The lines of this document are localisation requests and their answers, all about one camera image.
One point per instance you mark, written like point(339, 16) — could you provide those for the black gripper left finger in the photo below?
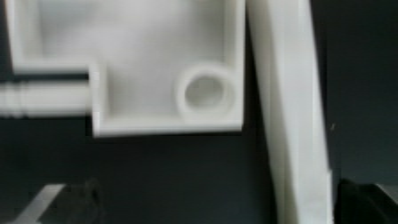
point(65, 204)

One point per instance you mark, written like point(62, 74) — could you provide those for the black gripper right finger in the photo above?
point(366, 205)

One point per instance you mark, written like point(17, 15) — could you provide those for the white chair seat plate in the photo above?
point(154, 50)

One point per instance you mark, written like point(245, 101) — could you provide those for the white chair leg with tag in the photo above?
point(44, 99)

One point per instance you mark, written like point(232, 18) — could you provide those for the white U-shaped fence wall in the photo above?
point(289, 97)

